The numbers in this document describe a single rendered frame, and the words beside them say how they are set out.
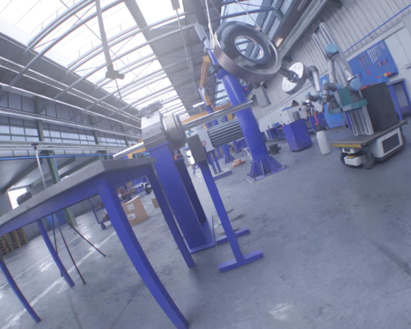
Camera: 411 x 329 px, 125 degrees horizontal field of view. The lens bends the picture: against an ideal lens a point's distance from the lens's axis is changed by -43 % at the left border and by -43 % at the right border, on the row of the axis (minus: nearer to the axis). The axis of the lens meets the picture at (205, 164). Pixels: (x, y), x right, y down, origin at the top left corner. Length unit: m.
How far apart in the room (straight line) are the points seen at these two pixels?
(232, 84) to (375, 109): 2.46
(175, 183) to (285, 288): 1.12
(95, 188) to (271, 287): 0.95
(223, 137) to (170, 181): 3.91
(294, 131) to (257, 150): 1.66
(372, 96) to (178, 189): 2.29
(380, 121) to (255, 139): 2.15
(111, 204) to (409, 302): 1.22
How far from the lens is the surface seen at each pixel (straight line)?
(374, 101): 2.45
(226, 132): 5.34
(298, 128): 4.92
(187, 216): 1.63
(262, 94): 1.21
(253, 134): 3.46
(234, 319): 0.99
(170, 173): 1.57
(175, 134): 1.74
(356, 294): 0.95
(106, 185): 0.74
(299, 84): 1.05
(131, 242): 0.77
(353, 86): 2.05
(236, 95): 3.55
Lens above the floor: 0.75
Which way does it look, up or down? 3 degrees down
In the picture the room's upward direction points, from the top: 21 degrees counter-clockwise
